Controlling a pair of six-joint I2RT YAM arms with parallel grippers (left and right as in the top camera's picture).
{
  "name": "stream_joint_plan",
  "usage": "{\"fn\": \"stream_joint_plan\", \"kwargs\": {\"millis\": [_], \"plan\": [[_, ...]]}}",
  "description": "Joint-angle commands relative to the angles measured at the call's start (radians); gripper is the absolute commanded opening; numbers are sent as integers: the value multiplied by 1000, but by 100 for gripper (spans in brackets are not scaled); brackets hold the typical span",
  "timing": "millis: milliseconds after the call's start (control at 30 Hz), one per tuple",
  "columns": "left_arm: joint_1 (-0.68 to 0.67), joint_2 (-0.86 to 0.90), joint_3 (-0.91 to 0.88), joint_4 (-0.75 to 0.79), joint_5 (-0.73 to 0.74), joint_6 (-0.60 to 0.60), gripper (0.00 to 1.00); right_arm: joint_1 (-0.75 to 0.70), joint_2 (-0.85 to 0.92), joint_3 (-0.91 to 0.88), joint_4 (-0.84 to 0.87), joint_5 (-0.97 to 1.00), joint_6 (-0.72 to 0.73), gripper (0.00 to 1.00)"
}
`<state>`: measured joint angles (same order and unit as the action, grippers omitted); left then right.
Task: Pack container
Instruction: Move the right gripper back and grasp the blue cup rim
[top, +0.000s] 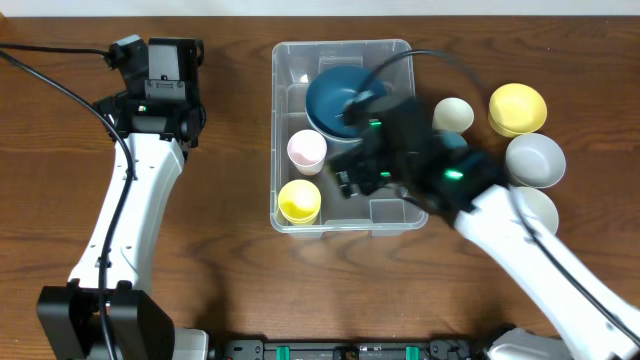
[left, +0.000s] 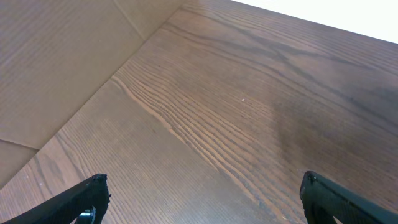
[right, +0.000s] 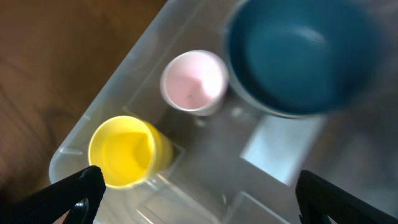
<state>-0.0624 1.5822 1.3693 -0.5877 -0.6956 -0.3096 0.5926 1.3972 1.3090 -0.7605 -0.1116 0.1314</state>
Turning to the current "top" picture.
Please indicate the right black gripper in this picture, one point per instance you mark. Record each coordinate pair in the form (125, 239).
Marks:
(353, 167)

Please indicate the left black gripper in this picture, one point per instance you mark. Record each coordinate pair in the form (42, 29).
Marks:
(163, 55)

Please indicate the dark blue bowl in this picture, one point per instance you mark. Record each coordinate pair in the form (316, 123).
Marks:
(331, 138)
(328, 96)

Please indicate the pink cup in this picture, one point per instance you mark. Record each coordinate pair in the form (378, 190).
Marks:
(307, 150)

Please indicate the yellow cup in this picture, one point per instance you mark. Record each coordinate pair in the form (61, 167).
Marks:
(299, 198)
(306, 221)

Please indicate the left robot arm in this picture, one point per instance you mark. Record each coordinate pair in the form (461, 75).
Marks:
(105, 310)

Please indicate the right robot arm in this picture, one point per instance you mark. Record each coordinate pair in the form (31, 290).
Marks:
(470, 192)

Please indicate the light blue cup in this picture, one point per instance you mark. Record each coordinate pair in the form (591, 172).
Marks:
(449, 140)

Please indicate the cream white cup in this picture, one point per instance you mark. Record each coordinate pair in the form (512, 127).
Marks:
(453, 114)

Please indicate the clear plastic storage bin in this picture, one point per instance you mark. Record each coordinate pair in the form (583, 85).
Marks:
(294, 66)

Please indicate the yellow small bowl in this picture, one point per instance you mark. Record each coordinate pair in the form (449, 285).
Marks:
(516, 109)

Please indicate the grey small bowl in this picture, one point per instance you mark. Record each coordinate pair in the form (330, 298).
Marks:
(535, 160)

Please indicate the white small bowl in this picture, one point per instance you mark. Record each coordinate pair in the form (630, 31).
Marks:
(541, 205)

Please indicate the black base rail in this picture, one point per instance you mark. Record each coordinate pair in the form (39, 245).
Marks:
(436, 349)

